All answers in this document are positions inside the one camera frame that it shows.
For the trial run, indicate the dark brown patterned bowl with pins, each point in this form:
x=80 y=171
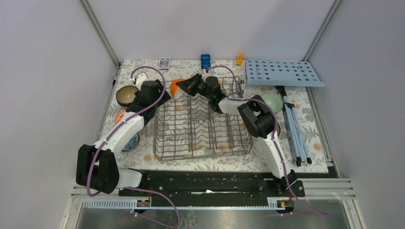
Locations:
x=278 y=129

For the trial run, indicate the floral tablecloth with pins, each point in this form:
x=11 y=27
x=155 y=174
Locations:
x=143 y=158

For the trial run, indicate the playing card box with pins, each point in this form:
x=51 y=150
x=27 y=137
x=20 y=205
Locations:
x=164 y=63

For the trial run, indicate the light blue perforated board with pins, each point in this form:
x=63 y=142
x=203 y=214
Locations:
x=281 y=73

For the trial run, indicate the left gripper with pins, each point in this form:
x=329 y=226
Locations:
x=160 y=94

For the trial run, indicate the white slotted cable duct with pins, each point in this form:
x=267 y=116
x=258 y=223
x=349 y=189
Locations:
x=159 y=203

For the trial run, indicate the brown glazed bowl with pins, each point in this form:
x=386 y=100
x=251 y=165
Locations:
x=126 y=95

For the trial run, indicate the pale green bowl back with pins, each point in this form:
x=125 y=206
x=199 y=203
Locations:
x=274 y=101

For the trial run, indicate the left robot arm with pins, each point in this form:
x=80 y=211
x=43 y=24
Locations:
x=97 y=167

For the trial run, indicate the orange toy block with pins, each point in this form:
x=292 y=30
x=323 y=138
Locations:
x=240 y=60

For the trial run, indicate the blue toy car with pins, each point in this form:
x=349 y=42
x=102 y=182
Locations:
x=205 y=61

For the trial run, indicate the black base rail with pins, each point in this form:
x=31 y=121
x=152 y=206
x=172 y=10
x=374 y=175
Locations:
x=208 y=187

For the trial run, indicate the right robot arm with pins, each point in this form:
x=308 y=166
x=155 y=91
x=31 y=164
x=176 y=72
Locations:
x=259 y=119

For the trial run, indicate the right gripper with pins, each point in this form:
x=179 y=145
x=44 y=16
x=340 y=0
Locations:
x=189 y=85

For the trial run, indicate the grey wire dish rack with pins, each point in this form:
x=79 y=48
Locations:
x=186 y=128

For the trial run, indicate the orange bowl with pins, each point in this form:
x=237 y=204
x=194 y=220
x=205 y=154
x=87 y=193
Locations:
x=175 y=90

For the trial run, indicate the red and white bowl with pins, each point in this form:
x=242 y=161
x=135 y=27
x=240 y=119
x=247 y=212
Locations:
x=119 y=116

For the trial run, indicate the blue floral white bowl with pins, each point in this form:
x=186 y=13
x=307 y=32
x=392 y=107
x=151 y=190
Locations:
x=132 y=143

